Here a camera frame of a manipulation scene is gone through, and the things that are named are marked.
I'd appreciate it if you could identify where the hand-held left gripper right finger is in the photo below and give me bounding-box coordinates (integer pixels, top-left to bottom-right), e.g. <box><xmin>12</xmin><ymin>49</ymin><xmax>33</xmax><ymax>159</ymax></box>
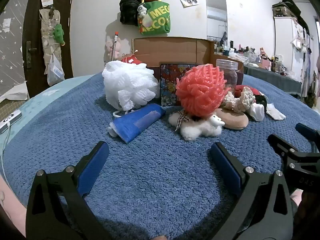
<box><xmin>209</xmin><ymin>142</ymin><xmax>294</xmax><ymax>240</ymax></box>

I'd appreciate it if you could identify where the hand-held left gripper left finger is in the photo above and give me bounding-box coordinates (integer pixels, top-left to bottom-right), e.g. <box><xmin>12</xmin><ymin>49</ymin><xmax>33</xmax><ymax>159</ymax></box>
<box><xmin>26</xmin><ymin>141</ymin><xmax>110</xmax><ymax>240</ymax></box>

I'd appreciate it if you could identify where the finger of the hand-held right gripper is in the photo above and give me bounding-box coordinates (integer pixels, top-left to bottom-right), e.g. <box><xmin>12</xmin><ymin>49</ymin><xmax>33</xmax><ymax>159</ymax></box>
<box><xmin>295</xmin><ymin>123</ymin><xmax>320</xmax><ymax>145</ymax></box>
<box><xmin>267</xmin><ymin>134</ymin><xmax>304</xmax><ymax>160</ymax></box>

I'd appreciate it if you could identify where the white thin wipe sheet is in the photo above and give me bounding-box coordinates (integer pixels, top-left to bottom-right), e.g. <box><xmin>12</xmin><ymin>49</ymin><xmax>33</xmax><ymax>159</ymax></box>
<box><xmin>265</xmin><ymin>102</ymin><xmax>286</xmax><ymax>120</ymax></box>

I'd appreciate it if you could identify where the white cloth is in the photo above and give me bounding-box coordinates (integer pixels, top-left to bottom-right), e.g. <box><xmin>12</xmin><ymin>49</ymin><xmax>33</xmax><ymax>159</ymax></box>
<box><xmin>249</xmin><ymin>102</ymin><xmax>265</xmax><ymax>122</ymax></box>

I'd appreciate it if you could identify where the beige round puff pad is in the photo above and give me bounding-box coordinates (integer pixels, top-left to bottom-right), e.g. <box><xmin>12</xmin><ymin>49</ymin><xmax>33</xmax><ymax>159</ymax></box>
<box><xmin>215</xmin><ymin>108</ymin><xmax>249</xmax><ymax>130</ymax></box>

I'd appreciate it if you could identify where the white fluffy sheep plush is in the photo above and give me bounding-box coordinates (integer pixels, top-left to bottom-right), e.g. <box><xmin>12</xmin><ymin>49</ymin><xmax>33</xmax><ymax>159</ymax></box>
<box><xmin>167</xmin><ymin>110</ymin><xmax>225</xmax><ymax>140</ymax></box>

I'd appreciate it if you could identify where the black fuzzy scrunchie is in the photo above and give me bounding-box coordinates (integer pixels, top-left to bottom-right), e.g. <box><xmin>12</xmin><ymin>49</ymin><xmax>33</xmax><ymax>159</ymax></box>
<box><xmin>254</xmin><ymin>94</ymin><xmax>268</xmax><ymax>108</ymax></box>

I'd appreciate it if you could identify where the white crochet scrunchie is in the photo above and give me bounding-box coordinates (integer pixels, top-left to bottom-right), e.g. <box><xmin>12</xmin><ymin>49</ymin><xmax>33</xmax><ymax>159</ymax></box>
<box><xmin>223</xmin><ymin>86</ymin><xmax>255</xmax><ymax>112</ymax></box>

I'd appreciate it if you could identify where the blue packaged cloth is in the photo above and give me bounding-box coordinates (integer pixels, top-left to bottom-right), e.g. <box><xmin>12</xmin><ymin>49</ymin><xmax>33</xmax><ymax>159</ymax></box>
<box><xmin>108</xmin><ymin>104</ymin><xmax>166</xmax><ymax>144</ymax></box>

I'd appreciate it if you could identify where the red crocheted bunny pouch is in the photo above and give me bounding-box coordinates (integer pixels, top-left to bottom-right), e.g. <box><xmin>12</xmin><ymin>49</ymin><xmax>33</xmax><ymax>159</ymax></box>
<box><xmin>234</xmin><ymin>85</ymin><xmax>267</xmax><ymax>98</ymax></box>

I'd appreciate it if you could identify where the pink foam net sleeve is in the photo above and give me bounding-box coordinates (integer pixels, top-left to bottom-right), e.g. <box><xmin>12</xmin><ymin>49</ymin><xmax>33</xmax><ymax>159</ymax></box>
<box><xmin>175</xmin><ymin>64</ymin><xmax>228</xmax><ymax>117</ymax></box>

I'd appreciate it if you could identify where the white mesh bath loofah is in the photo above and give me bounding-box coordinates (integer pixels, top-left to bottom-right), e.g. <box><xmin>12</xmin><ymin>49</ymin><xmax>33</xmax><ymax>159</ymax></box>
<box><xmin>102</xmin><ymin>60</ymin><xmax>160</xmax><ymax>117</ymax></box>

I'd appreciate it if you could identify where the cardboard box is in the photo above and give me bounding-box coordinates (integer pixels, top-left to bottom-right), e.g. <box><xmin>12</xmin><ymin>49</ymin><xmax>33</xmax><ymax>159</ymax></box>
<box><xmin>132</xmin><ymin>37</ymin><xmax>244</xmax><ymax>80</ymax></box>

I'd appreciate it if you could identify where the blue fleece blanket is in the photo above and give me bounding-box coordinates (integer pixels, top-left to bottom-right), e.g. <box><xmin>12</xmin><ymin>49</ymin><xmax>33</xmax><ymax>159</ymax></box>
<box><xmin>2</xmin><ymin>71</ymin><xmax>320</xmax><ymax>240</ymax></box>

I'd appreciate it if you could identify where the table with dark cloth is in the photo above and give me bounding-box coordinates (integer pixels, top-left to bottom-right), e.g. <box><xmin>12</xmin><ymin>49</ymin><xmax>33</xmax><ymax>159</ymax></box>
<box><xmin>244</xmin><ymin>64</ymin><xmax>303</xmax><ymax>98</ymax></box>

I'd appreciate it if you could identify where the clear plastic jar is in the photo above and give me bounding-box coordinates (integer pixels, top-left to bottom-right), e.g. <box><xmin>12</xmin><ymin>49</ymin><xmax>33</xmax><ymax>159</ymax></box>
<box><xmin>215</xmin><ymin>59</ymin><xmax>238</xmax><ymax>94</ymax></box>

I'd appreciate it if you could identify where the light blue bedsheet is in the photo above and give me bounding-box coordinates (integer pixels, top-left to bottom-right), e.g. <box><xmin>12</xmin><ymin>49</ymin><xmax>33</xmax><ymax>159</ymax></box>
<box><xmin>0</xmin><ymin>72</ymin><xmax>105</xmax><ymax>160</ymax></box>

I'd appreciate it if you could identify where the clutter of cosmetic bottles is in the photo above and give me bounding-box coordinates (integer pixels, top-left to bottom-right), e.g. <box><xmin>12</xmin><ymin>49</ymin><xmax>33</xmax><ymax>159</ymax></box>
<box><xmin>214</xmin><ymin>39</ymin><xmax>290</xmax><ymax>74</ymax></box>

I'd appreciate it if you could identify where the white charging case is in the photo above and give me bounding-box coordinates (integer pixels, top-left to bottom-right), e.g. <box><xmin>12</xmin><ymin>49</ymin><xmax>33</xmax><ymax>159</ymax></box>
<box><xmin>0</xmin><ymin>110</ymin><xmax>22</xmax><ymax>134</ymax></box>

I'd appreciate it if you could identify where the pink bedding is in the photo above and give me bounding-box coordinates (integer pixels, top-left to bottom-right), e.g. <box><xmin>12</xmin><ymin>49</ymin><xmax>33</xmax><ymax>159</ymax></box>
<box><xmin>0</xmin><ymin>175</ymin><xmax>27</xmax><ymax>238</ymax></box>

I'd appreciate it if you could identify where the floral patterned box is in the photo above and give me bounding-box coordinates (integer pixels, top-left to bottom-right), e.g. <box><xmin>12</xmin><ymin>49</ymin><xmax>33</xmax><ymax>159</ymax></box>
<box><xmin>159</xmin><ymin>64</ymin><xmax>200</xmax><ymax>107</ymax></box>

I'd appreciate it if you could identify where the white wardrobe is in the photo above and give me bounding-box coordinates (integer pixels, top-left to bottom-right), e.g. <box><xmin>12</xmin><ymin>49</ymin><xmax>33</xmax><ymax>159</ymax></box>
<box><xmin>274</xmin><ymin>16</ymin><xmax>313</xmax><ymax>80</ymax></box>

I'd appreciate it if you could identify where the clear plastic bag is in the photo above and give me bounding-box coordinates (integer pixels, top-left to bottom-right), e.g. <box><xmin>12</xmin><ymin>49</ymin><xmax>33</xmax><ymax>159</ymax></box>
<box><xmin>47</xmin><ymin>54</ymin><xmax>65</xmax><ymax>87</ymax></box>

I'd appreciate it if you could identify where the red paper bag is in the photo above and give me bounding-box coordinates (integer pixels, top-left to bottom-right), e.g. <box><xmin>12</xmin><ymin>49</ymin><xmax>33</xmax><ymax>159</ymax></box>
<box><xmin>120</xmin><ymin>54</ymin><xmax>145</xmax><ymax>67</ymax></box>

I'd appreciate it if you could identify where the pale pink plush toy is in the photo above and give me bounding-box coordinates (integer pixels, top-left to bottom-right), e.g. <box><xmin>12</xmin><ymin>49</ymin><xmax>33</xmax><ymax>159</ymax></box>
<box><xmin>105</xmin><ymin>37</ymin><xmax>121</xmax><ymax>58</ymax></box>

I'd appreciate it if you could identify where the dark patterned bag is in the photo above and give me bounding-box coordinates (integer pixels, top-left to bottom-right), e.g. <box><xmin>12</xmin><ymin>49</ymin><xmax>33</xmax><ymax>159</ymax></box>
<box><xmin>272</xmin><ymin>0</ymin><xmax>300</xmax><ymax>17</ymax></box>

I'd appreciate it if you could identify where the hanging fabric organizer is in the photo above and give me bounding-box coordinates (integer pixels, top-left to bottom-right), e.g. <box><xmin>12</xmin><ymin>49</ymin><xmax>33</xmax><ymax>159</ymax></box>
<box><xmin>39</xmin><ymin>8</ymin><xmax>63</xmax><ymax>70</ymax></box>

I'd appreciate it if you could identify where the green plush toy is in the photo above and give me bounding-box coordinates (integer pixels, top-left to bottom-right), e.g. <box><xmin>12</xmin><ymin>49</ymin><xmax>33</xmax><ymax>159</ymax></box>
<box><xmin>53</xmin><ymin>24</ymin><xmax>65</xmax><ymax>46</ymax></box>

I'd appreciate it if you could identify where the dark wooden door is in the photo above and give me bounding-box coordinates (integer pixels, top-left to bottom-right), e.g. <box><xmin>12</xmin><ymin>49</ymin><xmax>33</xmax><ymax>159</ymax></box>
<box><xmin>22</xmin><ymin>0</ymin><xmax>75</xmax><ymax>98</ymax></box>

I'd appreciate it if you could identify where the green tote bag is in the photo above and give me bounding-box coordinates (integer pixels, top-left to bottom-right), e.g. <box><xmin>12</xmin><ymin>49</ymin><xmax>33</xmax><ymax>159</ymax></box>
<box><xmin>137</xmin><ymin>0</ymin><xmax>171</xmax><ymax>36</ymax></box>

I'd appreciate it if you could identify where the black bag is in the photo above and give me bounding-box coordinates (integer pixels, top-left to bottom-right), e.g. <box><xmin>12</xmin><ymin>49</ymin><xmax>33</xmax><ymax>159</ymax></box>
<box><xmin>119</xmin><ymin>0</ymin><xmax>142</xmax><ymax>27</ymax></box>

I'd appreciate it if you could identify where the white panda plush charm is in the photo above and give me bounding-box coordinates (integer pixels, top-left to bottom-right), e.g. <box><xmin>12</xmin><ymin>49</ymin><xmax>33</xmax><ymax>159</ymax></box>
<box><xmin>137</xmin><ymin>3</ymin><xmax>150</xmax><ymax>18</ymax></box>

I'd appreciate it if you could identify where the white cable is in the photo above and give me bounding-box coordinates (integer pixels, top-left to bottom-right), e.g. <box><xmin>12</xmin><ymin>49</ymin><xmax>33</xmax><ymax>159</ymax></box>
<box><xmin>1</xmin><ymin>122</ymin><xmax>15</xmax><ymax>180</ymax></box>

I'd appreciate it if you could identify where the door handle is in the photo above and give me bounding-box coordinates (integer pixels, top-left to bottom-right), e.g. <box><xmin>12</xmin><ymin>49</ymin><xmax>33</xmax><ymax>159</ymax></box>
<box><xmin>25</xmin><ymin>41</ymin><xmax>38</xmax><ymax>69</ymax></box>

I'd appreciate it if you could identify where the wall mirror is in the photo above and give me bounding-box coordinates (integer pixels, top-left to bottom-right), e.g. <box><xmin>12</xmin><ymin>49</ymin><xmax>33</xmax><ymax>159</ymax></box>
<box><xmin>205</xmin><ymin>0</ymin><xmax>228</xmax><ymax>48</ymax></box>

